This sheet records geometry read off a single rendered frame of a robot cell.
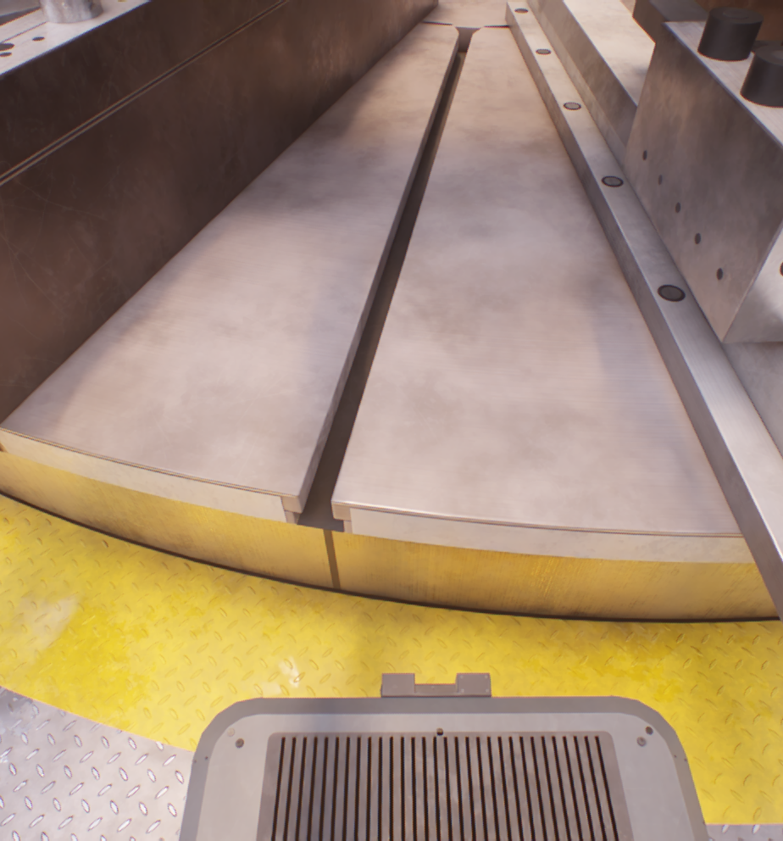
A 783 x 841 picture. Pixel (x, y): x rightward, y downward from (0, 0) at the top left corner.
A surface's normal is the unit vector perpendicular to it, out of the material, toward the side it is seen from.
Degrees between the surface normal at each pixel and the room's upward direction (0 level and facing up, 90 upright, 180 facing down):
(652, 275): 0
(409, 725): 0
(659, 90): 90
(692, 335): 0
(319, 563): 90
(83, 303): 90
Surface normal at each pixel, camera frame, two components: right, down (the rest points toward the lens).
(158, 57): 0.94, 0.26
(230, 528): -0.24, 0.73
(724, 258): -1.00, 0.03
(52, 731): -0.01, -0.65
